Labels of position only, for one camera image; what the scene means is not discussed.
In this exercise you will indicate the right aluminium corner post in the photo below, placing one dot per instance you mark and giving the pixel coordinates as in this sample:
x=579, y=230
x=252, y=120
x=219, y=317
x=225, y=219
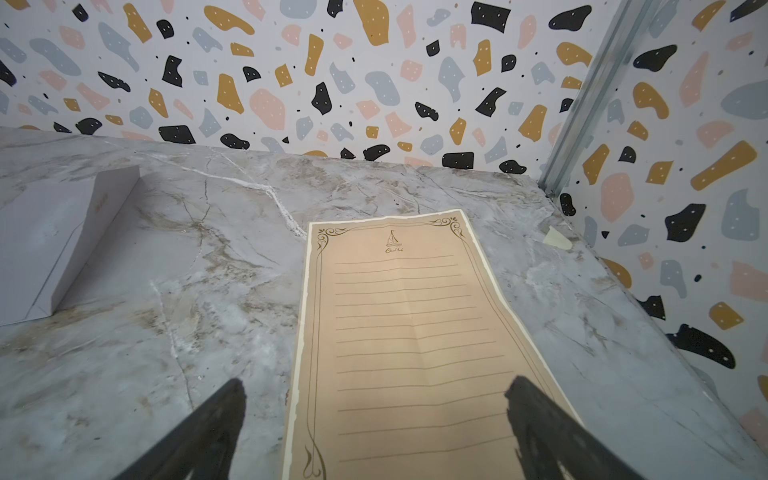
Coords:
x=630, y=21

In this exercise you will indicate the lavender envelope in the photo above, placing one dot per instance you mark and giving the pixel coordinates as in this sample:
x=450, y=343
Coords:
x=48, y=233

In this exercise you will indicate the small pale paper scrap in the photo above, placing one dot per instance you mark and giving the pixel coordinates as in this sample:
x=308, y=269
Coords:
x=556, y=239

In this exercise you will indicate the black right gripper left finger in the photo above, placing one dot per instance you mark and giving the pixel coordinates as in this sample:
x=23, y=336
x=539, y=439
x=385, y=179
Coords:
x=201, y=446

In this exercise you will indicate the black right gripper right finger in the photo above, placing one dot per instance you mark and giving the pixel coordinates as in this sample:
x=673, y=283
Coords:
x=551, y=444

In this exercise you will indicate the beige lined letter paper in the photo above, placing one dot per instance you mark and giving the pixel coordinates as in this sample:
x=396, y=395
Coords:
x=406, y=347

